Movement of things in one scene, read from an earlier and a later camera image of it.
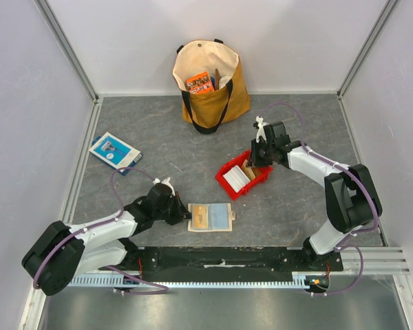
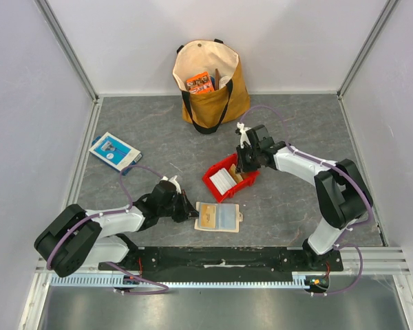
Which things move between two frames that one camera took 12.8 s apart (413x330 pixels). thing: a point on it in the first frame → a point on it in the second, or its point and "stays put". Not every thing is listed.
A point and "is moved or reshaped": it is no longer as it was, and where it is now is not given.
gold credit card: (250, 172) is moved or reshaped
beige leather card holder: (210, 217) is moved or reshaped
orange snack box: (200, 84) stays put
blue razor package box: (115, 151) stays put
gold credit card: (200, 214) is moved or reshaped
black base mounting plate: (223, 264) stays put
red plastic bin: (226, 186) → (248, 181)
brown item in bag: (217, 82) stays put
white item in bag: (224, 80) stays put
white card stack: (236, 178) → (223, 181)
